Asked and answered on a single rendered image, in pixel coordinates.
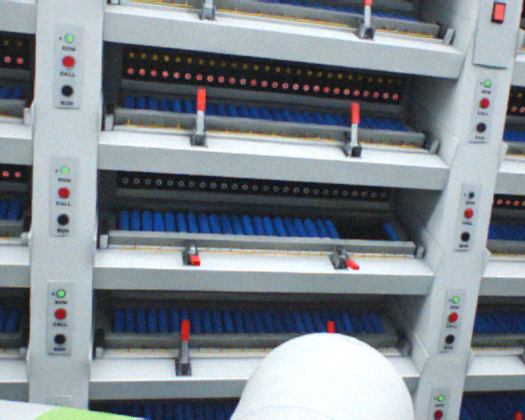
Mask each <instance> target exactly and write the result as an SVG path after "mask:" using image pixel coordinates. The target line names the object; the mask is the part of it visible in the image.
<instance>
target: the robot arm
mask: <svg viewBox="0 0 525 420"><path fill-rule="evenodd" d="M0 420H149V419H143V418H136V417H129V416H124V415H117V414H110V413H103V412H96V411H89V410H82V409H74V408H67V407H59V406H50V405H42V404H33V403H24V402H15V401H5V400H0ZM230 420H415V415H414V409H413V405H412V402H411V399H410V396H409V393H408V391H407V386H406V384H405V382H404V380H403V379H402V377H401V376H400V374H399V373H398V372H397V371H396V369H395V368H394V367H393V366H392V364H391V363H390V362H389V361H388V360H387V359H386V358H385V357H384V356H382V355H381V354H380V353H379V352H378V351H376V350H375V349H374V348H373V347H371V346H370V345H368V344H366V343H364V342H362V341H360V340H358V339H355V338H353V337H352V338H350V337H346V336H342V335H337V334H327V333H324V334H311V335H306V336H302V337H298V338H296V339H293V340H290V341H287V342H285V343H283V344H282V345H280V346H278V347H277V348H276V349H274V350H273V351H271V352H270V353H269V354H268V355H267V356H266V357H265V358H264V359H263V360H262V361H261V362H260V363H259V364H258V366H257V367H256V368H255V370H254V371H253V373H252V374H251V376H250V377H249V379H248V380H247V382H246V385H245V387H244V389H243V392H242V398H241V401H240V403H239V405H238V407H237V409H236V411H235V413H234V414H233V415H232V417H231V418H230Z"/></svg>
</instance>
